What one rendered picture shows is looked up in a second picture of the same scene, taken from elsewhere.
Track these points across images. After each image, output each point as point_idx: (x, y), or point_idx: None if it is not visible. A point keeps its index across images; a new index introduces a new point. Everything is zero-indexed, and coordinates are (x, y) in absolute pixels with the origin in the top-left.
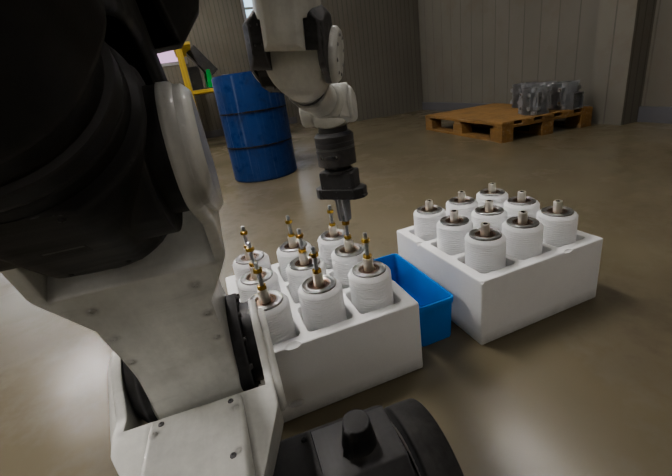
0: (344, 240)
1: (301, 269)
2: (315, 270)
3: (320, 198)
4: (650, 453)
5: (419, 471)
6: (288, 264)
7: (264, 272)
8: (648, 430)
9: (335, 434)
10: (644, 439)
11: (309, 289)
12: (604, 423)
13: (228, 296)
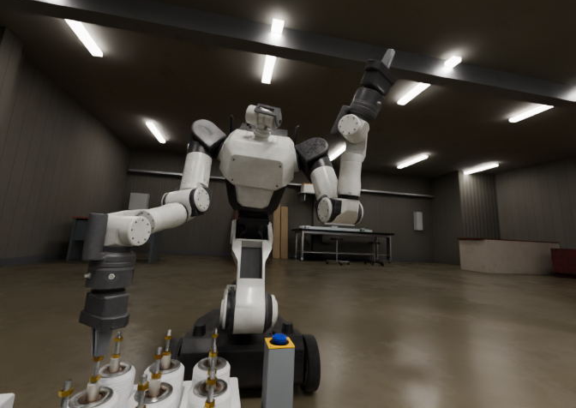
0: (99, 381)
1: (165, 382)
2: (169, 350)
3: (128, 322)
4: (55, 395)
5: (182, 342)
6: (170, 397)
7: (201, 389)
8: (36, 401)
9: (205, 336)
10: (45, 399)
11: (176, 363)
12: (45, 407)
13: (234, 291)
